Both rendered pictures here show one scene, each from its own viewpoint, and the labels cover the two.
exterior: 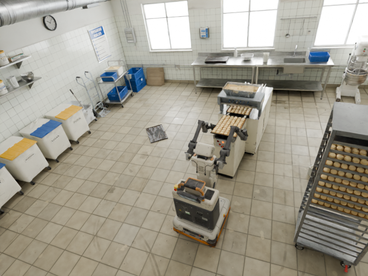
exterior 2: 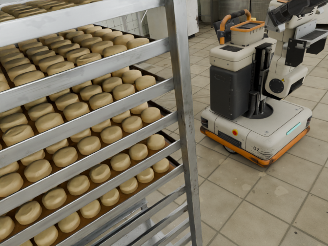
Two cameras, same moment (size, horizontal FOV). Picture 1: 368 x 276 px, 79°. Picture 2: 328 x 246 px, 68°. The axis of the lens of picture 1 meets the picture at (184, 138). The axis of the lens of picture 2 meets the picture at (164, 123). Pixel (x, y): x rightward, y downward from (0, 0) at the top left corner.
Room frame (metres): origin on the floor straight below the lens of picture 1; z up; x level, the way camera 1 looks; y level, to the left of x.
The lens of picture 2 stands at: (1.88, -1.92, 1.38)
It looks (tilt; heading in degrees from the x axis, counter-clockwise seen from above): 33 degrees down; 114
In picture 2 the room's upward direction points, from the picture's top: 9 degrees counter-clockwise
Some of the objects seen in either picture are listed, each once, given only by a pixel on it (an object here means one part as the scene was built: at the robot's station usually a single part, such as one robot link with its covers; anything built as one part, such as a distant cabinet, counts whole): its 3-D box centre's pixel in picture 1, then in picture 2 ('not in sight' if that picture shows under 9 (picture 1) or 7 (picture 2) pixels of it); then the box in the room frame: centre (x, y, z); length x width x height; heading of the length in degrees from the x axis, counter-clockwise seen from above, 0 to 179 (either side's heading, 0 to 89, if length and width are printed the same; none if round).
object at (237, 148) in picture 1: (230, 145); not in sight; (2.93, -0.78, 0.45); 0.70 x 0.34 x 0.90; 147
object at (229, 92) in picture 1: (241, 90); not in sight; (3.36, -1.05, 1.25); 0.56 x 0.29 x 0.14; 57
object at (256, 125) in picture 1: (246, 118); not in sight; (3.76, -1.31, 0.42); 1.28 x 0.72 x 0.84; 147
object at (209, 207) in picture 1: (197, 200); (247, 71); (1.79, -0.06, 0.59); 0.55 x 0.34 x 0.83; 58
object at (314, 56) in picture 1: (318, 57); not in sight; (5.15, -3.47, 0.95); 0.40 x 0.30 x 0.14; 69
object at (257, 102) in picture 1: (240, 103); not in sight; (3.36, -1.05, 1.01); 0.72 x 0.33 x 0.34; 57
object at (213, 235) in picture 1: (202, 214); (253, 121); (1.87, -0.10, 0.16); 0.67 x 0.64 x 0.25; 148
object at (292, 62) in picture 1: (256, 70); not in sight; (5.73, -2.17, 0.61); 3.40 x 0.70 x 1.22; 66
